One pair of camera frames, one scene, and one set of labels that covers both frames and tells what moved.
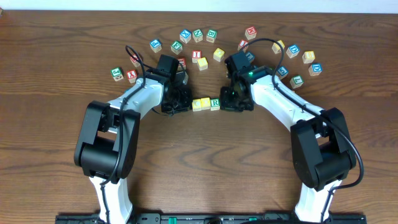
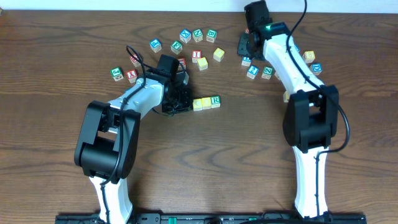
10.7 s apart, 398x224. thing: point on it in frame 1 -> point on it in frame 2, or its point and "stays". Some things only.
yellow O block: [205, 103] stays
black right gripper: [232, 100] -> [244, 45]
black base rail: [209, 218] stays
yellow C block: [196, 105] stays
